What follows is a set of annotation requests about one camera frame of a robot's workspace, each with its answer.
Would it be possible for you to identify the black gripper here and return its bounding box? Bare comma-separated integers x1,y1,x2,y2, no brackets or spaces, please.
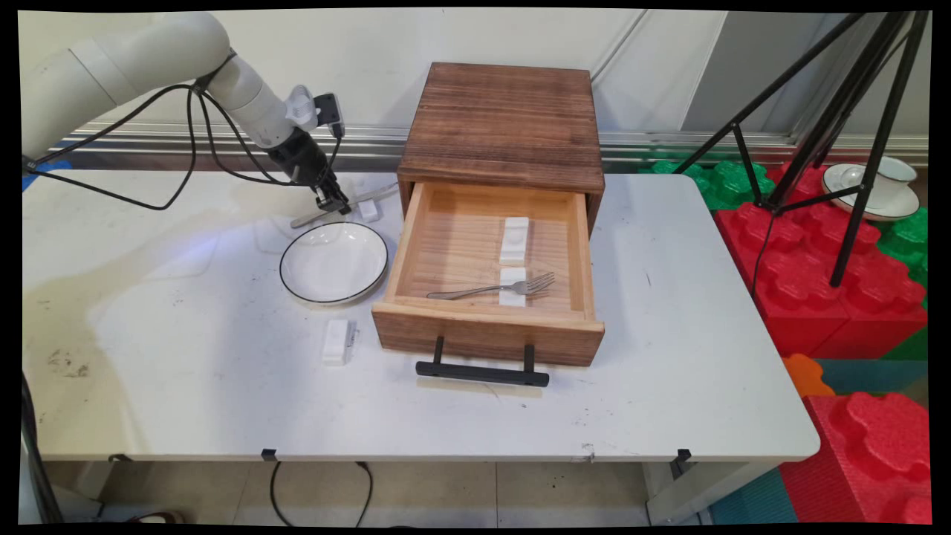
266,126,352,217

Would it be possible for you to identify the silver table knife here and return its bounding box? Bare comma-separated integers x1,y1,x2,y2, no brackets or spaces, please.
290,183,400,229

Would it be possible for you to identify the white plate black rim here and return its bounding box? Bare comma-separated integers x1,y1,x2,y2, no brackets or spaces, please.
279,221,389,306

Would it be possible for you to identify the dark brown wooden cabinet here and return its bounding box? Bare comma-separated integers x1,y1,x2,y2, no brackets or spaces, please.
397,62,606,235

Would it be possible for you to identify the light wooden drawer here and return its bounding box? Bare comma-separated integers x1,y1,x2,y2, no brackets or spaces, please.
371,181,606,369

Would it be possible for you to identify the silver metal fork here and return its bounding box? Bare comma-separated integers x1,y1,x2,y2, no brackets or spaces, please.
426,272,556,301

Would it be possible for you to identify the blue foam piece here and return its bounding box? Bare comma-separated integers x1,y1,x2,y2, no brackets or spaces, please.
22,160,72,192

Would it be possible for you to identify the green foam block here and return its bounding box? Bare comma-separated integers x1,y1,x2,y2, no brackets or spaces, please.
639,160,777,211
877,207,929,309

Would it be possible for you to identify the black stand leg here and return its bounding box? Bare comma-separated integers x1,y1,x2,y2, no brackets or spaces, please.
21,372,65,525

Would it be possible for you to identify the white table leg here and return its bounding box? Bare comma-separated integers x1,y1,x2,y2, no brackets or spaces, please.
643,461,773,525

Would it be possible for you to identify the large red foam block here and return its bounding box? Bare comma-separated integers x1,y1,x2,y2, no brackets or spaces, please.
713,160,929,360

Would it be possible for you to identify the orange foam piece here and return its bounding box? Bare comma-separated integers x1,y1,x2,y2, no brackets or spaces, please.
782,353,837,398

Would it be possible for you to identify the black tripod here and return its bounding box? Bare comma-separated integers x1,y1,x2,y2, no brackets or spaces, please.
672,11,933,289

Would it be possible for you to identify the white cup and saucer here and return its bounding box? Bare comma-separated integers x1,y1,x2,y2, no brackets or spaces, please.
821,162,921,222

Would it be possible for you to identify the white teacup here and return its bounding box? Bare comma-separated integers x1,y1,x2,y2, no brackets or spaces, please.
840,156,919,201

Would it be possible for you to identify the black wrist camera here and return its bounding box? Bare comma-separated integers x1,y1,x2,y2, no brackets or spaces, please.
314,93,346,139

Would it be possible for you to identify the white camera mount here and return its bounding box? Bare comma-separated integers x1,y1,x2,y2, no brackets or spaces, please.
286,85,320,129

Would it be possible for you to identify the black drawer handle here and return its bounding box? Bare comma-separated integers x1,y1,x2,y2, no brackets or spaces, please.
415,336,551,389

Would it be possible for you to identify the black floor cable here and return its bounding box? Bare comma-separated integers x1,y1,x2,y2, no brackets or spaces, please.
269,461,374,528

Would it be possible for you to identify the metal wall rail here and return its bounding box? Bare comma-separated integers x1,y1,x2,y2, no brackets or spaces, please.
22,121,929,170

